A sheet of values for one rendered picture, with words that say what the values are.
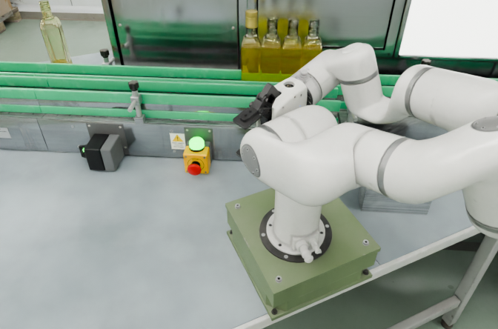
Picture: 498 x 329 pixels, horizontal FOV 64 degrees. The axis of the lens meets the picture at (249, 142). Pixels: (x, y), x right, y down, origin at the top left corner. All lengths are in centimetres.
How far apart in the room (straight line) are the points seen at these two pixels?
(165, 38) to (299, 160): 95
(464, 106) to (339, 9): 75
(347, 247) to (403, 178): 39
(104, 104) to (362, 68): 76
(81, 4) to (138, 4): 354
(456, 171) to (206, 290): 61
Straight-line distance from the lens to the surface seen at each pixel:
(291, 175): 55
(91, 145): 123
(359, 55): 76
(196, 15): 135
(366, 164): 55
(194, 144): 113
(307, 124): 65
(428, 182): 50
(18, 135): 141
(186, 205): 109
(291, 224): 79
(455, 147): 49
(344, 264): 86
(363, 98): 79
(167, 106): 117
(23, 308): 101
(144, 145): 125
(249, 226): 89
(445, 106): 62
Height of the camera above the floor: 152
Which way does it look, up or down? 36 degrees down
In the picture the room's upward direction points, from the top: straight up
